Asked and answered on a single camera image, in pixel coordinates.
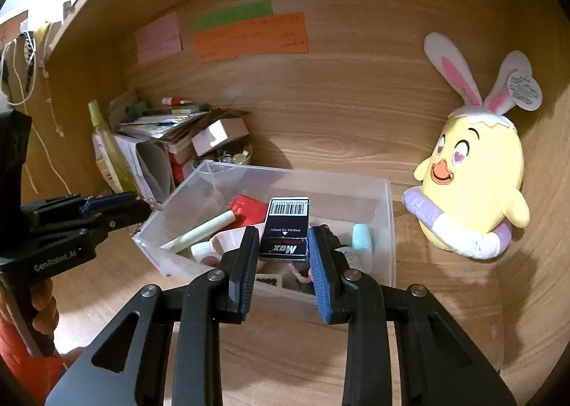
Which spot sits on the small white carton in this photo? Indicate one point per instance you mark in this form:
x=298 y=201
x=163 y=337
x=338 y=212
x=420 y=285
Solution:
x=218 y=136

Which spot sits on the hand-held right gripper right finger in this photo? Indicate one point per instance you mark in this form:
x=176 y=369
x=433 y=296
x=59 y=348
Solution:
x=319 y=281

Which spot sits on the orange paper note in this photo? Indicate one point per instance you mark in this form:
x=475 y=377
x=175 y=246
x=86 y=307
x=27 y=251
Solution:
x=251 y=37

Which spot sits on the pink paper note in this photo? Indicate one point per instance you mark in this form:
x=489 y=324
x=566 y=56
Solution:
x=159 y=37

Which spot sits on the person's left hand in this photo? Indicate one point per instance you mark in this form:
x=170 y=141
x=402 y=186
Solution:
x=44 y=317

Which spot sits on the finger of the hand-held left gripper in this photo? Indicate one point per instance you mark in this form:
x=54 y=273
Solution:
x=109 y=203
x=124 y=214

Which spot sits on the yellow-green spray bottle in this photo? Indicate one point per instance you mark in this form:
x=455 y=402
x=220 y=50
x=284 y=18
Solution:
x=119 y=168

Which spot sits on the green paper note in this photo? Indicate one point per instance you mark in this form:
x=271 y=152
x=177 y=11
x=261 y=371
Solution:
x=234 y=15

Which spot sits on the stack of papers and books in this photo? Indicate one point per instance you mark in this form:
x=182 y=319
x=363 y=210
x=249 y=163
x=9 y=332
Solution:
x=164 y=125

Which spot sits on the pale green stick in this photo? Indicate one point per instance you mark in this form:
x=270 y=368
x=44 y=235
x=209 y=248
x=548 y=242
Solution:
x=200 y=232

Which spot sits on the white folded papers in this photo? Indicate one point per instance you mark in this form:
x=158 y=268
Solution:
x=151 y=165

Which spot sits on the ceramic bowl with beads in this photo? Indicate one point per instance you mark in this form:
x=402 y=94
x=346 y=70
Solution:
x=231 y=157

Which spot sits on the red white marker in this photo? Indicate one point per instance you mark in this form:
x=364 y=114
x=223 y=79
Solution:
x=178 y=100

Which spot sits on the clear plastic box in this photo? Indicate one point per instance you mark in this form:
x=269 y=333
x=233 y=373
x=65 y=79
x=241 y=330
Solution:
x=356 y=201

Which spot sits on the small staples box with barcode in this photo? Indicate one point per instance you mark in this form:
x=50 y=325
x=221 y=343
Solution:
x=285 y=228

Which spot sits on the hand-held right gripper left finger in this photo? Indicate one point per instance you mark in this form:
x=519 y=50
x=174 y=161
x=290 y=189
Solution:
x=247 y=277

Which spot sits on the teal capped tube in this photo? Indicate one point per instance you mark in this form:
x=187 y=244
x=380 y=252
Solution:
x=361 y=239

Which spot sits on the white tape roll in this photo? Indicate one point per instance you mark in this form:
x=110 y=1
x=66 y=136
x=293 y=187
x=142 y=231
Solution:
x=202 y=250

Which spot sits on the yellow chick plush toy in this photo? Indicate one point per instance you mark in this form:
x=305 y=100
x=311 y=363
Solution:
x=472 y=192

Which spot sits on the dark green dropper bottle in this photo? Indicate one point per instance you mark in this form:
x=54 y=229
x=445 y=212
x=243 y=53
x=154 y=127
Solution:
x=349 y=257

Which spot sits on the red box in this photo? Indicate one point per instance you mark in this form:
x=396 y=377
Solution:
x=180 y=170
x=249 y=210

